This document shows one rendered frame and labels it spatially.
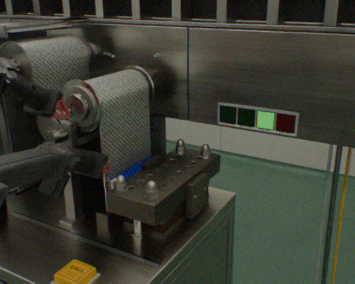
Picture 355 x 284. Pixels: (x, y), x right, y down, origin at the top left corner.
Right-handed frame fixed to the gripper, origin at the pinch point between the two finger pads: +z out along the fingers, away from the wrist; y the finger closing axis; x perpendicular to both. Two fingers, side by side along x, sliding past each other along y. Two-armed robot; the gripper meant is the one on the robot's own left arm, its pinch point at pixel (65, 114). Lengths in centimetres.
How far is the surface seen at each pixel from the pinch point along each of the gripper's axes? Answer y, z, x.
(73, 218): -2.7, 18.7, -25.6
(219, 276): 29, 61, -31
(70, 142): -0.4, 5.3, -6.2
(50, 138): -1.7, -0.6, -7.2
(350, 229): 44, 230, 15
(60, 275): 14.5, 1.9, -38.7
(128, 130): 7.1, 18.5, 3.2
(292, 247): 17, 198, -7
